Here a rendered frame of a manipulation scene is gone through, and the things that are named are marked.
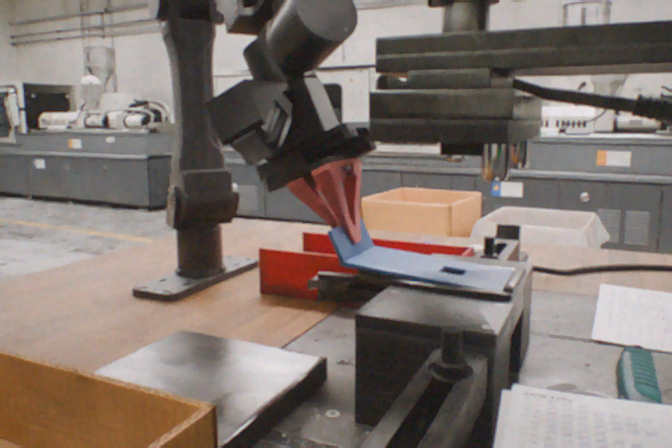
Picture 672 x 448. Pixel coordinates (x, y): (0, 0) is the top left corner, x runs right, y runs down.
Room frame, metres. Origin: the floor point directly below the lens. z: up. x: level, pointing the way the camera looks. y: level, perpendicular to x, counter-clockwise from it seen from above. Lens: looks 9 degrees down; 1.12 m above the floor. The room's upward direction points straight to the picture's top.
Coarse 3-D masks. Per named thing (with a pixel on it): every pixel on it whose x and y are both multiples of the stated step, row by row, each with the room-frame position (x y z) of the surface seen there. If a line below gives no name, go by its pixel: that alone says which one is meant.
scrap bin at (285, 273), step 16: (304, 240) 0.80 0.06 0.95; (320, 240) 0.79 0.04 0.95; (384, 240) 0.75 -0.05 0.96; (400, 240) 0.74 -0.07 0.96; (272, 256) 0.69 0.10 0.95; (288, 256) 0.68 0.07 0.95; (304, 256) 0.67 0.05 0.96; (320, 256) 0.66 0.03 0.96; (336, 256) 0.65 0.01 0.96; (464, 256) 0.66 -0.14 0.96; (272, 272) 0.69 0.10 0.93; (288, 272) 0.68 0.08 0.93; (304, 272) 0.67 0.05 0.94; (336, 272) 0.65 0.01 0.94; (352, 272) 0.65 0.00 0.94; (272, 288) 0.69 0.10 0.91; (288, 288) 0.68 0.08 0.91; (304, 288) 0.67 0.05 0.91; (352, 304) 0.65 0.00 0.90
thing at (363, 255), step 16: (336, 240) 0.48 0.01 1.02; (368, 240) 0.53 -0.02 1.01; (352, 256) 0.49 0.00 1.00; (368, 256) 0.50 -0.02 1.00; (384, 256) 0.50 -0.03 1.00; (400, 256) 0.50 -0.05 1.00; (416, 256) 0.51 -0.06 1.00; (432, 256) 0.51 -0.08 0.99; (384, 272) 0.46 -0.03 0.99; (400, 272) 0.45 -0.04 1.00; (416, 272) 0.46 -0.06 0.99; (432, 272) 0.46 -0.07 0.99; (464, 272) 0.47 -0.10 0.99; (480, 272) 0.47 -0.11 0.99; (496, 272) 0.47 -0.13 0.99; (512, 272) 0.47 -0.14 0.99; (480, 288) 0.42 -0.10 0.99; (496, 288) 0.43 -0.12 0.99
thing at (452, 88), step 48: (480, 0) 0.43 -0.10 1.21; (384, 48) 0.44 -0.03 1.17; (432, 48) 0.42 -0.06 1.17; (480, 48) 0.41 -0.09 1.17; (528, 48) 0.39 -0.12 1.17; (576, 48) 0.38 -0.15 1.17; (624, 48) 0.37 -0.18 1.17; (384, 96) 0.40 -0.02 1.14; (432, 96) 0.39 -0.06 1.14; (480, 96) 0.37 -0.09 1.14; (528, 96) 0.43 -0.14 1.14; (480, 144) 0.43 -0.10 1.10; (528, 144) 0.50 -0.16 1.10
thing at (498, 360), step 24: (528, 288) 0.49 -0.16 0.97; (528, 312) 0.50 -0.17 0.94; (360, 336) 0.38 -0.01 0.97; (384, 336) 0.37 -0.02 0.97; (408, 336) 0.37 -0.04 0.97; (504, 336) 0.37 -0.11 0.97; (528, 336) 0.51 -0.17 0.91; (360, 360) 0.38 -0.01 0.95; (384, 360) 0.37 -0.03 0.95; (408, 360) 0.36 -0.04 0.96; (504, 360) 0.38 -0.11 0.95; (360, 384) 0.38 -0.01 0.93; (384, 384) 0.37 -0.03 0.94; (408, 384) 0.36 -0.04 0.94; (504, 384) 0.38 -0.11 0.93; (360, 408) 0.38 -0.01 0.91; (384, 408) 0.37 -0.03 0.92; (480, 432) 0.34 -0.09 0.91
